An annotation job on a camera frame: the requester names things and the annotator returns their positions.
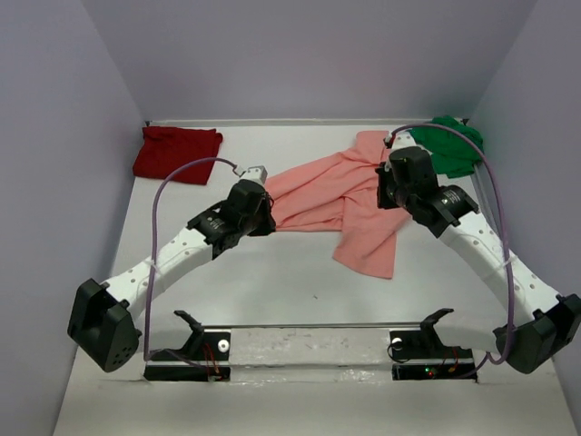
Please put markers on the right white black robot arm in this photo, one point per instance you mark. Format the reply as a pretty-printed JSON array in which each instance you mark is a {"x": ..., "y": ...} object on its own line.
[{"x": 540, "y": 320}]

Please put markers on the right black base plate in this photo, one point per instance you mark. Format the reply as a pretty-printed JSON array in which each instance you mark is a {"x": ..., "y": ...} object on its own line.
[{"x": 416, "y": 356}]

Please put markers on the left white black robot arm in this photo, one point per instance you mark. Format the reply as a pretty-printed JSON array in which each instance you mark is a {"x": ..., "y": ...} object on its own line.
[{"x": 103, "y": 317}]

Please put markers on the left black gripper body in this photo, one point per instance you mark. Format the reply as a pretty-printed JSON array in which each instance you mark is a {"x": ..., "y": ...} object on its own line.
[{"x": 259, "y": 224}]

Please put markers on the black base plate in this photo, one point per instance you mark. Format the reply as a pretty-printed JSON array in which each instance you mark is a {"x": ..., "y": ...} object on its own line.
[
  {"x": 204, "y": 357},
  {"x": 416, "y": 356}
]

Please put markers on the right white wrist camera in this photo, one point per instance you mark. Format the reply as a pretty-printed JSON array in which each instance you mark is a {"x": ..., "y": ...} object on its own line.
[{"x": 398, "y": 141}]

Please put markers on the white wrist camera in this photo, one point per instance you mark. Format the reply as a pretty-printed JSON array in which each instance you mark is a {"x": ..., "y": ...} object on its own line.
[
  {"x": 257, "y": 174},
  {"x": 398, "y": 141}
]

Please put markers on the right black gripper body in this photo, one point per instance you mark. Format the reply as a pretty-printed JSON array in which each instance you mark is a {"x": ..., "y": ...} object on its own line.
[{"x": 390, "y": 193}]

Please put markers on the pink t shirt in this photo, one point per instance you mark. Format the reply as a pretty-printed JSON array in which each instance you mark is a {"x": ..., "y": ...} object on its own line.
[{"x": 338, "y": 193}]

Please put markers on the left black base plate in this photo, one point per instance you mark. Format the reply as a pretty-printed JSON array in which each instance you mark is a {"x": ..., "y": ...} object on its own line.
[{"x": 204, "y": 357}]

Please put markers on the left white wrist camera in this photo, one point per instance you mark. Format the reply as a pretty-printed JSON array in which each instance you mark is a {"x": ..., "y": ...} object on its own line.
[{"x": 257, "y": 174}]

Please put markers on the green crumpled t shirt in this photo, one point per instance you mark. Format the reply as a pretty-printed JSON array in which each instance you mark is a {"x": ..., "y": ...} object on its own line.
[{"x": 450, "y": 155}]

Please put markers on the red folded t shirt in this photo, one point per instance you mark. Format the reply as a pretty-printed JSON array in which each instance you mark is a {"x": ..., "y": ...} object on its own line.
[{"x": 166, "y": 149}]

